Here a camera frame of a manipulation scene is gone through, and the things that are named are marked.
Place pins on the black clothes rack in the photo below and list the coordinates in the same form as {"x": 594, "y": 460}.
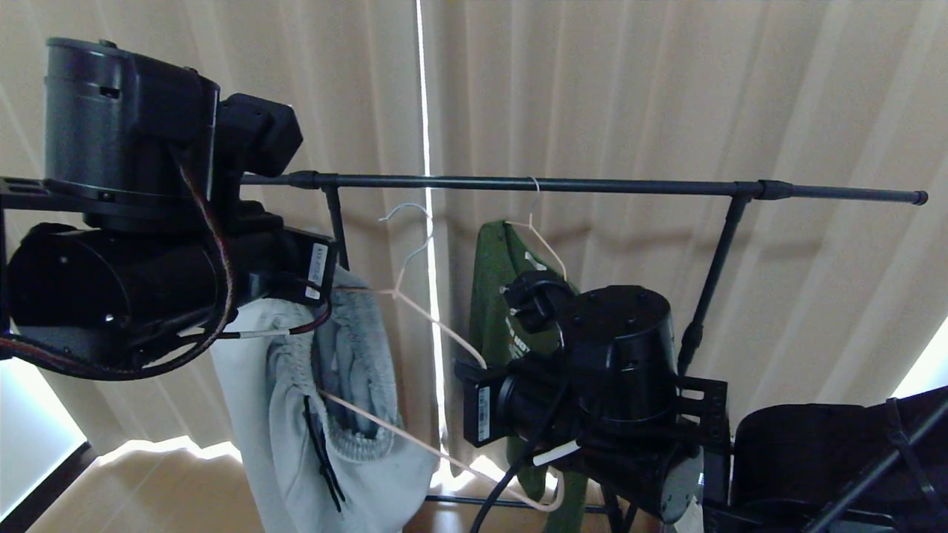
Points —
{"x": 629, "y": 185}

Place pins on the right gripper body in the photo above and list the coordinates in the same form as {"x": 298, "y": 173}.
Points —
{"x": 489, "y": 407}

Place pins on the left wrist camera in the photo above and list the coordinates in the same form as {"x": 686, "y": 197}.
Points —
{"x": 259, "y": 133}

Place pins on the green shirt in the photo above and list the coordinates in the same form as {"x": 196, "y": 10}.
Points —
{"x": 492, "y": 296}

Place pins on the beige curtain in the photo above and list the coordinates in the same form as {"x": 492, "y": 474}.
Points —
{"x": 666, "y": 74}

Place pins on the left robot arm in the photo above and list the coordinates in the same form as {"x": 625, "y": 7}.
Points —
{"x": 118, "y": 126}

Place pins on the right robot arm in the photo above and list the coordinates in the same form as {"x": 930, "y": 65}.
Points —
{"x": 622, "y": 348}

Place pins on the pink clothes hanger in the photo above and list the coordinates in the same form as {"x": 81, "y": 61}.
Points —
{"x": 437, "y": 329}
{"x": 552, "y": 253}

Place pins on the pale grey shorts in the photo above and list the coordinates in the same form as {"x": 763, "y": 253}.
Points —
{"x": 259, "y": 414}

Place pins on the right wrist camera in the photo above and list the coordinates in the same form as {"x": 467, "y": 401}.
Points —
{"x": 533, "y": 296}

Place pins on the window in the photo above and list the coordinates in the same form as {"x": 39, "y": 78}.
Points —
{"x": 29, "y": 422}

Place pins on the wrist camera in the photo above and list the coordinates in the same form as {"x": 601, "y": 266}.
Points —
{"x": 259, "y": 133}
{"x": 533, "y": 296}

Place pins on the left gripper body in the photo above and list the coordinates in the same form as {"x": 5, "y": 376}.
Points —
{"x": 111, "y": 289}

